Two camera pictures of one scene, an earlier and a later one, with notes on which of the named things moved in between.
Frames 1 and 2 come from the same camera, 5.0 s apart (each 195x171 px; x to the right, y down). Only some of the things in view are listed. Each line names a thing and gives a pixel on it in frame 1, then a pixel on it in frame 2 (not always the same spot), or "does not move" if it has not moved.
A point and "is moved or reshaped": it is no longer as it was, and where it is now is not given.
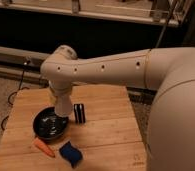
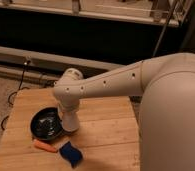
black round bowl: [48, 125] does not move
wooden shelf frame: [167, 12] does not move
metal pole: [166, 24] does not move
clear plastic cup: [63, 105] is moved or reshaped
